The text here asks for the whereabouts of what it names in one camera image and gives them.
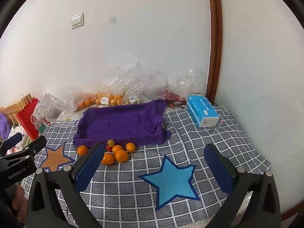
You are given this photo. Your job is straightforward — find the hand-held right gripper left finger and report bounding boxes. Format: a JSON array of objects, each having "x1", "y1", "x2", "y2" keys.
[{"x1": 27, "y1": 142, "x2": 105, "y2": 228}]

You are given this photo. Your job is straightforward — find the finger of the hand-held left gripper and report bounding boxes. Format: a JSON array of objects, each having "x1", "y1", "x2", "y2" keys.
[
  {"x1": 0, "y1": 135, "x2": 47, "y2": 159},
  {"x1": 0, "y1": 132, "x2": 23, "y2": 151}
]

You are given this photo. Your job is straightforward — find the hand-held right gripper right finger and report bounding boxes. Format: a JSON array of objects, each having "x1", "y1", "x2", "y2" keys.
[{"x1": 204, "y1": 144, "x2": 282, "y2": 228}]

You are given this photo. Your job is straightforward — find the large orange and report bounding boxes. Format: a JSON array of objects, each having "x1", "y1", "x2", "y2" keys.
[{"x1": 115, "y1": 150, "x2": 129, "y2": 163}]

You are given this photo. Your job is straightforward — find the purple towel tray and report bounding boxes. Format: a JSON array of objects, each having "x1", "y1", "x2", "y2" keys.
[{"x1": 74, "y1": 99, "x2": 172, "y2": 148}]

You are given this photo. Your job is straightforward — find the person's left hand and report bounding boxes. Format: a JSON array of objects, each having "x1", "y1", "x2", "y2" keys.
[{"x1": 11, "y1": 185, "x2": 28, "y2": 224}]

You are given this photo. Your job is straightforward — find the white spotted cloth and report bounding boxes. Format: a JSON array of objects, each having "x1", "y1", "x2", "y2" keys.
[{"x1": 8, "y1": 123, "x2": 31, "y2": 152}]

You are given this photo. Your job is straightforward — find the purple plush cloth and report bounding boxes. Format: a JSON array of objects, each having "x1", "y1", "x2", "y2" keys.
[{"x1": 0, "y1": 113, "x2": 11, "y2": 140}]

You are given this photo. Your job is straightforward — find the red paper bag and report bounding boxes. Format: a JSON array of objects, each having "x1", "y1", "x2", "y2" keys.
[{"x1": 16, "y1": 94, "x2": 40, "y2": 141}]

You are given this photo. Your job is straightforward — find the wooden rack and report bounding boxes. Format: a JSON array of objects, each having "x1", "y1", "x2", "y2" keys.
[{"x1": 0, "y1": 104, "x2": 19, "y2": 124}]

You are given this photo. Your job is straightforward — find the grey checked star blanket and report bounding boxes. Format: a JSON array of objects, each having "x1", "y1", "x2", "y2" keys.
[{"x1": 21, "y1": 103, "x2": 272, "y2": 228}]

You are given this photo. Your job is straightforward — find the white plastic bag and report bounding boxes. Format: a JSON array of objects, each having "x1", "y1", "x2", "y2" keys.
[{"x1": 33, "y1": 92, "x2": 62, "y2": 126}]

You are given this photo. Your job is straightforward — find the blue tissue pack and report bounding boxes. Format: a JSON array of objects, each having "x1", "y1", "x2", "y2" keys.
[{"x1": 186, "y1": 94, "x2": 219, "y2": 128}]

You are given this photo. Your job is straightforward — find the labelled clear bag of oranges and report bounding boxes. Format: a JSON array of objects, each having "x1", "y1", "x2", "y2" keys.
[{"x1": 94, "y1": 76, "x2": 125, "y2": 106}]

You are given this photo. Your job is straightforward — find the clear bag of brown fruit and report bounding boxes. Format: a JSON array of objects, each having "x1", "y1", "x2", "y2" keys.
[{"x1": 121, "y1": 62, "x2": 152, "y2": 105}]

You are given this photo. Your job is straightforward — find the clear bag of red fruit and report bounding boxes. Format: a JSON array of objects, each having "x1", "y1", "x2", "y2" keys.
[{"x1": 164, "y1": 65, "x2": 207, "y2": 107}]

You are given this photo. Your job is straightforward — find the black cable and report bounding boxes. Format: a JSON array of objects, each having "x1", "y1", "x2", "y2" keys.
[{"x1": 142, "y1": 91, "x2": 188, "y2": 108}]

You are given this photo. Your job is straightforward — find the brown wooden door frame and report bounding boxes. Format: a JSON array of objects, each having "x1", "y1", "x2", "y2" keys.
[{"x1": 206, "y1": 0, "x2": 223, "y2": 102}]

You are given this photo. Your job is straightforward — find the white light switch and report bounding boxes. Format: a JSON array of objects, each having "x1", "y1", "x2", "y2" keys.
[{"x1": 71, "y1": 13, "x2": 84, "y2": 29}]

